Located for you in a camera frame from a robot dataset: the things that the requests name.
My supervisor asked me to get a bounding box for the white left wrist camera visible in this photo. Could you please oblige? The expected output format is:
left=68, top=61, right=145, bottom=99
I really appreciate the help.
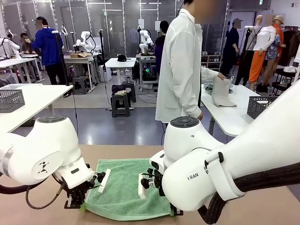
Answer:
left=92, top=168, right=112, bottom=194

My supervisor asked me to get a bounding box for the thick black right arm sleeve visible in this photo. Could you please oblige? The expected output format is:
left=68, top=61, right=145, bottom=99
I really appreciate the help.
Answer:
left=196, top=164, right=300, bottom=225

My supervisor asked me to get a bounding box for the thick black arm sleeve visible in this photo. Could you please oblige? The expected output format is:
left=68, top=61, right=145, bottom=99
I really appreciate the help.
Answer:
left=196, top=164, right=300, bottom=225
left=0, top=179, right=45, bottom=195

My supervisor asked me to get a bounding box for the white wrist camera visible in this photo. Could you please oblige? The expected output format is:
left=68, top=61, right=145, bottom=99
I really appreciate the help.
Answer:
left=138, top=168, right=163, bottom=200
left=92, top=168, right=112, bottom=194

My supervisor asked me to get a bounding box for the translucent lidded box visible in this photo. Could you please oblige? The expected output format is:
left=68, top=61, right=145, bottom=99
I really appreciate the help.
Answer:
left=0, top=83, right=24, bottom=90

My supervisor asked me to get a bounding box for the person in dark clothes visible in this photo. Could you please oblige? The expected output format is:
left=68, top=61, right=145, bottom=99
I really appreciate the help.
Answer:
left=220, top=18, right=242, bottom=78

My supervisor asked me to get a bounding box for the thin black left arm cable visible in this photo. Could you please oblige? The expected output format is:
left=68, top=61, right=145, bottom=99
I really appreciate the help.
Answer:
left=25, top=180, right=68, bottom=210

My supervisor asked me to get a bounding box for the wooden shoe rack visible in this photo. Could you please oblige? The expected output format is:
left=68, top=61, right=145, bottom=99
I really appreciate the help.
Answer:
left=201, top=54, right=223, bottom=73

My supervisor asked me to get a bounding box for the person's left forearm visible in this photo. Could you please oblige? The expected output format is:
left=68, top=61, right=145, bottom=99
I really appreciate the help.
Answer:
left=201, top=67, right=220, bottom=79

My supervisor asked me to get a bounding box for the dark grey plastic basket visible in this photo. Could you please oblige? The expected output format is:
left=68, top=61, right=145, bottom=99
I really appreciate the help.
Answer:
left=247, top=95, right=278, bottom=120

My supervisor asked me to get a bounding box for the black tripod pole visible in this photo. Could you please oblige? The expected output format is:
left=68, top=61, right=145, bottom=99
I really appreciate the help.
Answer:
left=52, top=30, right=70, bottom=86

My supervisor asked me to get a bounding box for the small white desk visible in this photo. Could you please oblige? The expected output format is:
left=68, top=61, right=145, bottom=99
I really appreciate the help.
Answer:
left=105, top=58, right=137, bottom=85

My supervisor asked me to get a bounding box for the mannequin with white top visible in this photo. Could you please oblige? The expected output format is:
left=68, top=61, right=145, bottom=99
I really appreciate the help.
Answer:
left=249, top=13, right=278, bottom=84

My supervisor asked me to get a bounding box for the light grey patterned basket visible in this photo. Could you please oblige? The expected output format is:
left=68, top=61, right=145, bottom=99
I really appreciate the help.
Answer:
left=0, top=89, right=25, bottom=113

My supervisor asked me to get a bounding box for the open cardboard box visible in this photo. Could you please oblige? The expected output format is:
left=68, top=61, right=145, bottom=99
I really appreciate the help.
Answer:
left=69, top=52, right=91, bottom=59

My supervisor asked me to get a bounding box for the seated person in dark shirt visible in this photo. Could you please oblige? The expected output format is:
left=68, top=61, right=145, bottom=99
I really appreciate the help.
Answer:
left=20, top=32, right=36, bottom=53

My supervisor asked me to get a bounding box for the mannequin with grey top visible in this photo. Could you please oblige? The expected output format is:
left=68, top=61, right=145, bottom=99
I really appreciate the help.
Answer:
left=235, top=15, right=263, bottom=85

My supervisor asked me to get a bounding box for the rack of dark clothes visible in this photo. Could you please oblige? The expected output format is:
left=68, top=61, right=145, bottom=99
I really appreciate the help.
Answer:
left=278, top=25, right=300, bottom=68

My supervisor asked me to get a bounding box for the thick black left arm sleeve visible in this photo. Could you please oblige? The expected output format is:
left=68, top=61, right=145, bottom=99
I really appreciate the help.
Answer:
left=0, top=179, right=45, bottom=195

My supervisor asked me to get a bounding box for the mannequin with orange shirt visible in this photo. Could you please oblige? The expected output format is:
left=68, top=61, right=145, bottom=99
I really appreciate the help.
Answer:
left=262, top=15, right=287, bottom=92

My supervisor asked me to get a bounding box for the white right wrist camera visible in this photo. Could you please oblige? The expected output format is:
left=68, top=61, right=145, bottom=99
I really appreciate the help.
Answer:
left=138, top=168, right=163, bottom=200

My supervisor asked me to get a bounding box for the beige towel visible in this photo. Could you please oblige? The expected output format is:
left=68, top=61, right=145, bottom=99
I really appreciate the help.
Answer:
left=212, top=76, right=238, bottom=108

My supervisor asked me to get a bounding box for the grey plastic stool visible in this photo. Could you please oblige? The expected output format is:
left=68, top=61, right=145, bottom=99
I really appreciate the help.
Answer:
left=72, top=76, right=89, bottom=95
left=121, top=81, right=137, bottom=103
left=111, top=93, right=131, bottom=118

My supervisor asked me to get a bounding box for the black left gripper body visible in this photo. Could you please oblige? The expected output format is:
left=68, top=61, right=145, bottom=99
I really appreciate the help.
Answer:
left=62, top=180, right=94, bottom=200

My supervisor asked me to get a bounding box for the white rectangular side table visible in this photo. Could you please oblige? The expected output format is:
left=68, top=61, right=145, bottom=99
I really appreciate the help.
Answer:
left=0, top=84, right=74, bottom=133

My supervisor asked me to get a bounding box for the person in blue hoodie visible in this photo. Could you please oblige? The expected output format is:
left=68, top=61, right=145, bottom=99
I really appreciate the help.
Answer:
left=30, top=16, right=65, bottom=85

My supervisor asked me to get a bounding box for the white table with curved edge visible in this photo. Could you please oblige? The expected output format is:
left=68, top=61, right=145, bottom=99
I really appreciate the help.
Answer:
left=201, top=84, right=282, bottom=137

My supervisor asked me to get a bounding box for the person's right forearm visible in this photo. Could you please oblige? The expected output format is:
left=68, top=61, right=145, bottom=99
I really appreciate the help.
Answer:
left=180, top=86, right=203, bottom=116

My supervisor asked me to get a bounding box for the green towel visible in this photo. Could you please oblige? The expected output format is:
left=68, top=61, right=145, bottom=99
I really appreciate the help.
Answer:
left=81, top=159, right=173, bottom=222

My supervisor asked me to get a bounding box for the person in purple sweater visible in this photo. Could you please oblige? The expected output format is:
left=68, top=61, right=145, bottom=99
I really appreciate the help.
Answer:
left=154, top=20, right=170, bottom=71

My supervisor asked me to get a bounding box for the person in white shirt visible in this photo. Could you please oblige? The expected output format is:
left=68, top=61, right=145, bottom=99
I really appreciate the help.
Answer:
left=156, top=0, right=225, bottom=124

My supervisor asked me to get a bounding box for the long white workbench table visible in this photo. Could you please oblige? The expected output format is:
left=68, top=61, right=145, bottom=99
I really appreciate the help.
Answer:
left=0, top=57, right=39, bottom=84

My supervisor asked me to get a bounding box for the dark and beige clothes pile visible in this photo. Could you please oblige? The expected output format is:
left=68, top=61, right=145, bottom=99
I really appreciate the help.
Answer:
left=111, top=84, right=128, bottom=97

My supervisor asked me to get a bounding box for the black utility cart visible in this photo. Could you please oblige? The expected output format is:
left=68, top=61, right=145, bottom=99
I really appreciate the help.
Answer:
left=269, top=67, right=298, bottom=97

